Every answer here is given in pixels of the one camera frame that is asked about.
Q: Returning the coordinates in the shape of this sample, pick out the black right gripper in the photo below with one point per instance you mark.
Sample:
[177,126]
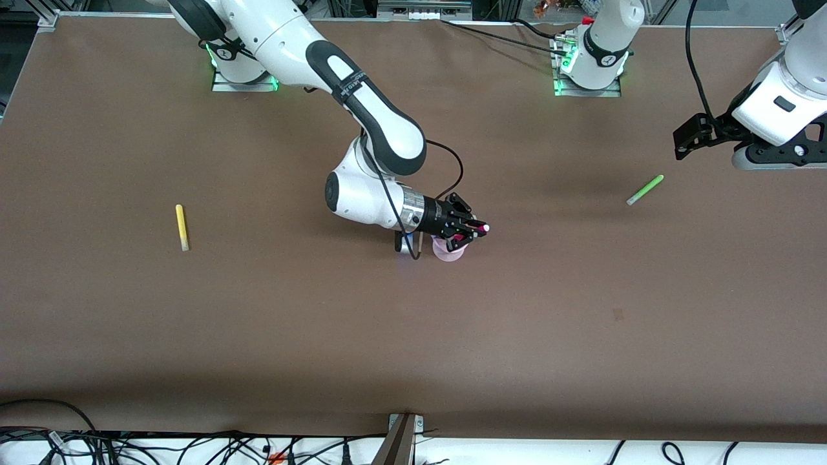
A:
[440,217]

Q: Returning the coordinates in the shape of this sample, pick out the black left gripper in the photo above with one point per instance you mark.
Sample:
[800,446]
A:
[719,126]

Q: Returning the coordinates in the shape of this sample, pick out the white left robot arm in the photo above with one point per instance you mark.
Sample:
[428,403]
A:
[795,90]

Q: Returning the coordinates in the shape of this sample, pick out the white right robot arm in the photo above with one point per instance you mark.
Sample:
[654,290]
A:
[381,129]

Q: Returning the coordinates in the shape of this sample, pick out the pink plastic cup holder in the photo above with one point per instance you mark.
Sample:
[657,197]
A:
[446,254]

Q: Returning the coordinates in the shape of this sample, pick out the green marker pen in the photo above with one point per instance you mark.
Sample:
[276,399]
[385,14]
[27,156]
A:
[646,189]

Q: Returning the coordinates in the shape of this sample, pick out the grey metal equipment box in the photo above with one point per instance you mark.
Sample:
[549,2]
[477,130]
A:
[420,5]

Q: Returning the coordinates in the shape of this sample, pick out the yellow marker pen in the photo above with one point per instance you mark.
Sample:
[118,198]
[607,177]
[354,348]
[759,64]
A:
[181,226]

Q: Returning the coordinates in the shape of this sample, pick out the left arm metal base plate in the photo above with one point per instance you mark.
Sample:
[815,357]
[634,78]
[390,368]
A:
[614,92]

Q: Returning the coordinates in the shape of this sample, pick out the metal table edge bracket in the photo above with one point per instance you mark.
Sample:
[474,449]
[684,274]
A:
[400,445]

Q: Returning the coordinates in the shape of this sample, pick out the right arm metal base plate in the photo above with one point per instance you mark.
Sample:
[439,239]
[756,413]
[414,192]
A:
[223,86]

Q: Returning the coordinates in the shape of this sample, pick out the metal table corner bracket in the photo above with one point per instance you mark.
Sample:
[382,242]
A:
[48,19]

